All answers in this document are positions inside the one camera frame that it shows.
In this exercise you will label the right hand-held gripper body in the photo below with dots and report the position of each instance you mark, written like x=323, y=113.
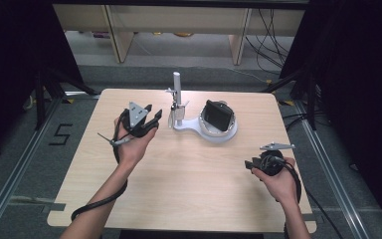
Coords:
x=272, y=164

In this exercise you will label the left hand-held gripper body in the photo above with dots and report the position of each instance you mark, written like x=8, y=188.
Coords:
x=137, y=114

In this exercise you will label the white key stand with tray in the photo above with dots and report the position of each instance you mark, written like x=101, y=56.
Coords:
x=190, y=125

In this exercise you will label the person's right hand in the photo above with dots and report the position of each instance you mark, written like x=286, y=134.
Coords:
x=282, y=186

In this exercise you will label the person's left hand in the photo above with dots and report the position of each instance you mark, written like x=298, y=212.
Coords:
x=132, y=147

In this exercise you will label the black metal stand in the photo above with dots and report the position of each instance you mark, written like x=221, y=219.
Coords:
x=40, y=99
x=311, y=99

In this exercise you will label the light wooden desk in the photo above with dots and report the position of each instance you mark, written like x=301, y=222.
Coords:
x=179, y=20

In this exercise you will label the dark curtain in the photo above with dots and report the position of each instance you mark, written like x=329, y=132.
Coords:
x=13, y=66
x=361, y=83

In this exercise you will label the aluminium floor rail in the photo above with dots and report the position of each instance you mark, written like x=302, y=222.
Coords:
x=331, y=179
x=20, y=166

